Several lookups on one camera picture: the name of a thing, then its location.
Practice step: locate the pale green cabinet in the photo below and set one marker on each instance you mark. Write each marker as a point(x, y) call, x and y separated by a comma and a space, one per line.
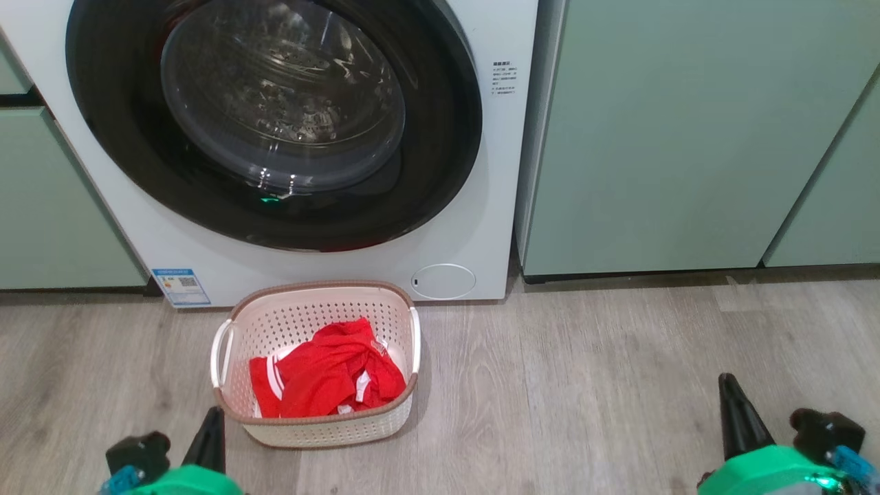
point(839, 206)
point(48, 206)
point(653, 137)

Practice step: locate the cream perforated laundry basket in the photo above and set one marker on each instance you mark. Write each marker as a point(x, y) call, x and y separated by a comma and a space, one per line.
point(289, 323)

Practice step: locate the white front-load washing machine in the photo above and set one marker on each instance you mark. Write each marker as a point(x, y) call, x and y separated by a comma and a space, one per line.
point(481, 206)

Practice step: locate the black round washing machine door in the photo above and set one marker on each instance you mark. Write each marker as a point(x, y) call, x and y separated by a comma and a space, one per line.
point(110, 137)

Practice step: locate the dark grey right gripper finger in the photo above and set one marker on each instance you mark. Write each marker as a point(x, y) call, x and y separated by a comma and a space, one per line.
point(742, 419)

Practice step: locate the red and white garment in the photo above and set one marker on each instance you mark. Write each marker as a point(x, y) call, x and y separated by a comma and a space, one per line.
point(323, 371)

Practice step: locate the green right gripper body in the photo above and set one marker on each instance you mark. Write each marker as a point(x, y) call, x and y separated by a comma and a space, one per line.
point(770, 474)

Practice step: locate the round white filter cover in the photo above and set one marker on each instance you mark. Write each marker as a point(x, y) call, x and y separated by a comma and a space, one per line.
point(443, 282)

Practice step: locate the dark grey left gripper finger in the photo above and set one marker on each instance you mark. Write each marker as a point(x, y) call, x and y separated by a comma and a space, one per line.
point(210, 443)

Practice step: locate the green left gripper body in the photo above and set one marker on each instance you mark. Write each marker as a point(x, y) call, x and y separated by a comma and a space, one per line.
point(185, 482)

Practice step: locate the blue energy label sticker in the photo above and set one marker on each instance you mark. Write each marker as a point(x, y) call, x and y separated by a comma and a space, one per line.
point(181, 287)

